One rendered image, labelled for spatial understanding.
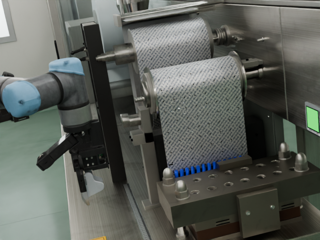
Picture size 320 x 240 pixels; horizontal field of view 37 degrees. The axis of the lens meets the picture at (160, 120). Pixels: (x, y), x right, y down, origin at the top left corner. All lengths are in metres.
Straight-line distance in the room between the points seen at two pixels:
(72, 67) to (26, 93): 0.13
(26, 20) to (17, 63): 0.59
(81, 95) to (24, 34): 5.71
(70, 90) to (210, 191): 0.42
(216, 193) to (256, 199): 0.10
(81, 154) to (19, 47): 5.73
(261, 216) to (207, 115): 0.31
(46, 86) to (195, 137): 0.47
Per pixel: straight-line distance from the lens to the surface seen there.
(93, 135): 1.16
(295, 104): 1.26
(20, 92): 1.04
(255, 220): 1.23
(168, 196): 1.22
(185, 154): 1.34
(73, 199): 1.63
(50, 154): 1.17
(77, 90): 1.12
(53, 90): 1.08
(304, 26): 1.16
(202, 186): 1.25
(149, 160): 1.41
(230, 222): 1.25
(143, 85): 1.31
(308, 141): 1.64
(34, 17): 6.80
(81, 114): 1.13
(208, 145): 1.36
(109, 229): 1.40
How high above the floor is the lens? 1.55
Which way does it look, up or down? 16 degrees down
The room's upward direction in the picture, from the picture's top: 9 degrees counter-clockwise
